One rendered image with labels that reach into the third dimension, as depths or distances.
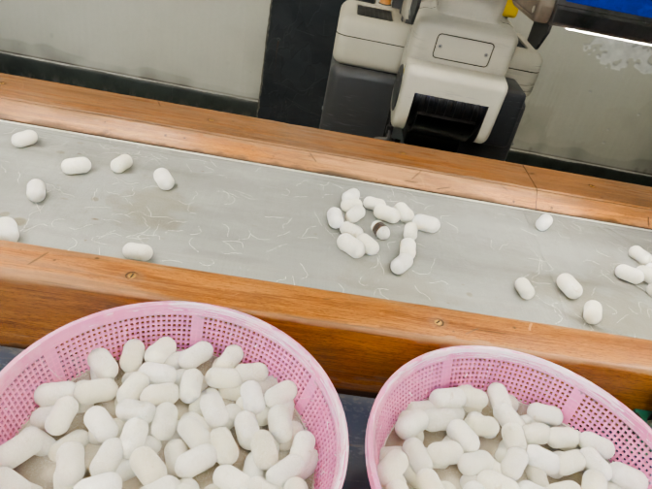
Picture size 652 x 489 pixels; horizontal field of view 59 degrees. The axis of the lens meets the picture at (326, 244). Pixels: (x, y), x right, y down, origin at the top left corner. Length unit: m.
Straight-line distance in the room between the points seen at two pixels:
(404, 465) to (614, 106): 2.69
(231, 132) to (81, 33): 2.18
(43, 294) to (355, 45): 1.14
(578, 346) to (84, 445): 0.46
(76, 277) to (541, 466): 0.44
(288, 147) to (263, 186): 0.10
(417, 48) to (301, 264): 0.75
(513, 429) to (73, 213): 0.52
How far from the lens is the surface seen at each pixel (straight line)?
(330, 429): 0.48
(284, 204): 0.77
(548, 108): 2.96
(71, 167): 0.79
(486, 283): 0.72
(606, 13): 0.57
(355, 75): 1.58
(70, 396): 0.51
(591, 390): 0.60
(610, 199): 1.01
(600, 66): 2.97
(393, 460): 0.49
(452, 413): 0.54
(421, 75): 1.28
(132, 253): 0.63
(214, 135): 0.88
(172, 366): 0.54
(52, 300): 0.59
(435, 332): 0.58
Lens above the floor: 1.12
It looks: 33 degrees down
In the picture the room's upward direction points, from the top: 12 degrees clockwise
